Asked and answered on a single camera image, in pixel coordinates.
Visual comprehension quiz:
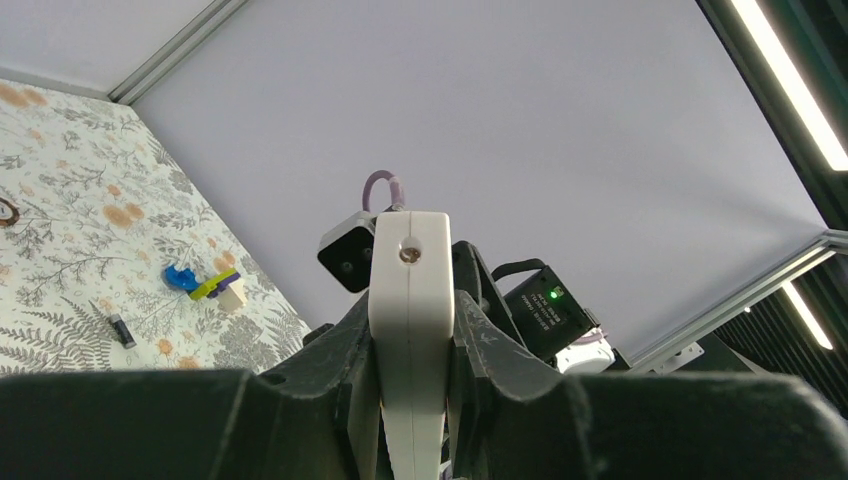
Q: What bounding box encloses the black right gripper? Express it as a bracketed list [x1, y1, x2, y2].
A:
[261, 241, 570, 479]

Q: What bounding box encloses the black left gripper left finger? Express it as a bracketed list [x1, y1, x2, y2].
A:
[1, 370, 352, 479]

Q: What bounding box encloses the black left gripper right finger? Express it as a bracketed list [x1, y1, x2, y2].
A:
[476, 375, 847, 479]

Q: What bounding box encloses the white remote control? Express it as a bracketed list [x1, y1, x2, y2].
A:
[368, 211, 455, 479]

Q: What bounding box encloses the black AAA battery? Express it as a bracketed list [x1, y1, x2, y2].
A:
[108, 314, 137, 349]

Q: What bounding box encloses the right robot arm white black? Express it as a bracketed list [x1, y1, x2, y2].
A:
[263, 241, 607, 479]

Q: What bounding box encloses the beige wooden block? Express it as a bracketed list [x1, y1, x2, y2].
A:
[216, 278, 248, 313]

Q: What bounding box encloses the yellow green toy piece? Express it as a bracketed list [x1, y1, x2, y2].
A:
[188, 268, 238, 301]

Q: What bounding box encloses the purple toy piece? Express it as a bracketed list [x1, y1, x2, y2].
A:
[215, 271, 241, 293]

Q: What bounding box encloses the blue plastic toy piece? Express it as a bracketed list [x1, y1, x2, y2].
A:
[163, 265, 200, 293]

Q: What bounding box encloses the floral patterned table mat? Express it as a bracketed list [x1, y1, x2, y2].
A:
[1, 81, 308, 376]

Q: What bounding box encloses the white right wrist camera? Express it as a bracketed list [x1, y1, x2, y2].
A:
[317, 211, 375, 293]

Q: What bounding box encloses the aluminium frame post right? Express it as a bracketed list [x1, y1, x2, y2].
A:
[107, 0, 249, 106]

